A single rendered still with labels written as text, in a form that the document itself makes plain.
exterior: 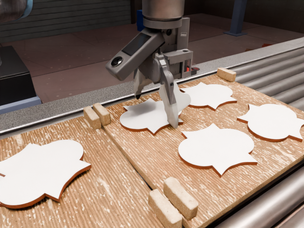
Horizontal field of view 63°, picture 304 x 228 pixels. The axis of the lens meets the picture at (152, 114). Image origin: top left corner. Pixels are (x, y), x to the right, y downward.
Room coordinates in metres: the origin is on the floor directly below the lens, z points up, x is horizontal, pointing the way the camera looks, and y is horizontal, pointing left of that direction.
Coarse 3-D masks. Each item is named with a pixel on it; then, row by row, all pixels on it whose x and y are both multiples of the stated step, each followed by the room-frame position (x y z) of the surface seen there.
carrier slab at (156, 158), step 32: (256, 96) 0.56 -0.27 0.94; (192, 128) 0.41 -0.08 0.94; (128, 160) 0.33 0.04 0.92; (160, 160) 0.32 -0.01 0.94; (256, 160) 0.32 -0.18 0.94; (288, 160) 0.32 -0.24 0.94; (160, 192) 0.25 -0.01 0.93; (192, 192) 0.25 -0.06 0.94; (224, 192) 0.25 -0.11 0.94; (192, 224) 0.20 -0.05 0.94
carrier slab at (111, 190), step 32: (64, 128) 0.41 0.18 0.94; (0, 160) 0.32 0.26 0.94; (96, 160) 0.32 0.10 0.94; (64, 192) 0.25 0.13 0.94; (96, 192) 0.25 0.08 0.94; (128, 192) 0.25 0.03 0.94; (0, 224) 0.20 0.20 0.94; (32, 224) 0.20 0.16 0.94; (64, 224) 0.20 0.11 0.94; (96, 224) 0.20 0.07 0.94; (128, 224) 0.20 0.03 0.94; (160, 224) 0.20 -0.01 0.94
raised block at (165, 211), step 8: (152, 192) 0.23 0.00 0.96; (152, 200) 0.22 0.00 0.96; (160, 200) 0.21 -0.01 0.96; (152, 208) 0.22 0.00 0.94; (160, 208) 0.20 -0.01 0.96; (168, 208) 0.20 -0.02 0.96; (160, 216) 0.20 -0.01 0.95; (168, 216) 0.19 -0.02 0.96; (176, 216) 0.19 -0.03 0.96; (168, 224) 0.19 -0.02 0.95; (176, 224) 0.18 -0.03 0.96
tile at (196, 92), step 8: (184, 88) 0.59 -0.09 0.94; (192, 88) 0.59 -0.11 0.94; (200, 88) 0.59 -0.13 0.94; (208, 88) 0.59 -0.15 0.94; (216, 88) 0.59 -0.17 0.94; (224, 88) 0.59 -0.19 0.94; (192, 96) 0.54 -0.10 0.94; (200, 96) 0.54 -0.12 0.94; (208, 96) 0.54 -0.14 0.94; (216, 96) 0.54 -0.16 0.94; (224, 96) 0.54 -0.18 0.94; (192, 104) 0.50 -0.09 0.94; (200, 104) 0.50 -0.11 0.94; (208, 104) 0.50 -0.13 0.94; (216, 104) 0.50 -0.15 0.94; (224, 104) 0.51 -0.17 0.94
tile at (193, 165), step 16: (208, 128) 0.40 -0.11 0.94; (224, 128) 0.40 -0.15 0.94; (192, 144) 0.35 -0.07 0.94; (208, 144) 0.35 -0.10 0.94; (224, 144) 0.35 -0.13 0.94; (240, 144) 0.35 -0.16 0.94; (192, 160) 0.31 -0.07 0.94; (208, 160) 0.31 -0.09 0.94; (224, 160) 0.31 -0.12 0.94; (240, 160) 0.31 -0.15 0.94
